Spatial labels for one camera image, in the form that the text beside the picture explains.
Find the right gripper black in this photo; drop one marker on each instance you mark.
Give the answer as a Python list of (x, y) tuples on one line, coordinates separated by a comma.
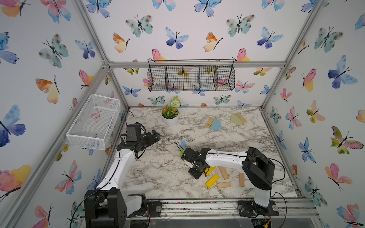
[(194, 175)]

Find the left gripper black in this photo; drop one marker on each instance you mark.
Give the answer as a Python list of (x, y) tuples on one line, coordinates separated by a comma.
[(151, 140)]

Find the yellow block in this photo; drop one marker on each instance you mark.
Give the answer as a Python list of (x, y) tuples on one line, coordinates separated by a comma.
[(212, 181), (208, 171)]

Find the green block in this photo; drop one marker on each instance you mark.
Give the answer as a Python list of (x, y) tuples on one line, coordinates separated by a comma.
[(182, 150)]

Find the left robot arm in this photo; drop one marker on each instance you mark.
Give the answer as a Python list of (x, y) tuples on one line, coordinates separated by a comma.
[(106, 207)]

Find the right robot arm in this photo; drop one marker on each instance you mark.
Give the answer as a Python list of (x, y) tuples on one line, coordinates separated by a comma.
[(258, 168)]

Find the potted plant white pot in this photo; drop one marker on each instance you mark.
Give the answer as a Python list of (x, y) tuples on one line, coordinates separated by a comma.
[(170, 113)]

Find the wooden block centre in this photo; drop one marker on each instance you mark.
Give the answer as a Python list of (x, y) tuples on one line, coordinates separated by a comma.
[(224, 172)]

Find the wooden block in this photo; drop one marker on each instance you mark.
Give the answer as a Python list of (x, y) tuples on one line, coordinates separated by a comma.
[(223, 185), (241, 180), (224, 172)]

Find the wooden block bottom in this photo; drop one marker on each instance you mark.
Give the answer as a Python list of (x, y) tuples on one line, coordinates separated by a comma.
[(223, 185)]

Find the blue hand brush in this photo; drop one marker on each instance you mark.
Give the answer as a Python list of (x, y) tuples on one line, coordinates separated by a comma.
[(213, 124)]

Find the wooden block right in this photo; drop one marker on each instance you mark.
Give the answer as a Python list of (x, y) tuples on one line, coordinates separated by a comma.
[(241, 180)]

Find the white mesh wall basket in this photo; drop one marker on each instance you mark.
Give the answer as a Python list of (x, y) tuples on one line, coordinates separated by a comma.
[(93, 126)]

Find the black wire wall basket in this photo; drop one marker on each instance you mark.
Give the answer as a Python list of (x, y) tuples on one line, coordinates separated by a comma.
[(190, 75)]

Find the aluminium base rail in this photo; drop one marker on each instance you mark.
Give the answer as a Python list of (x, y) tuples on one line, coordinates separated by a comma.
[(226, 209)]

